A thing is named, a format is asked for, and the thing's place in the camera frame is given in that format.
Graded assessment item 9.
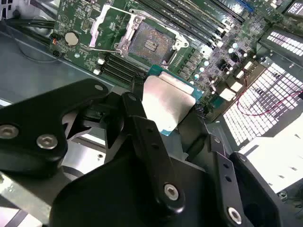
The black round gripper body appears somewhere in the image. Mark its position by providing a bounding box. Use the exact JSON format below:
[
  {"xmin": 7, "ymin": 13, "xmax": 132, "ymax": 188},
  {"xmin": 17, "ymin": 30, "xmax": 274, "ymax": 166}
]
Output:
[{"xmin": 48, "ymin": 151, "xmax": 227, "ymax": 227}]

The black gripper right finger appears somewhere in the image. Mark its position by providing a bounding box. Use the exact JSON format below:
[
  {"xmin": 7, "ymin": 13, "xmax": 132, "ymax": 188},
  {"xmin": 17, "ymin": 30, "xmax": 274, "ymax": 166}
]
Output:
[{"xmin": 179, "ymin": 105, "xmax": 288, "ymax": 227}]

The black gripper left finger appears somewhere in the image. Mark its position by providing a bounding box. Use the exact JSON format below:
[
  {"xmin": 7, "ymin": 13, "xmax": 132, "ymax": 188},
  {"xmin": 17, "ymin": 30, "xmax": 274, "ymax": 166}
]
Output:
[{"xmin": 0, "ymin": 78, "xmax": 186, "ymax": 216}]

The silver square CPU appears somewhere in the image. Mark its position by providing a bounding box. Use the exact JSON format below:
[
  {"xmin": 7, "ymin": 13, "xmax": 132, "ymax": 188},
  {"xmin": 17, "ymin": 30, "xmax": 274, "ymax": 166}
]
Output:
[{"xmin": 141, "ymin": 64, "xmax": 205, "ymax": 137}]

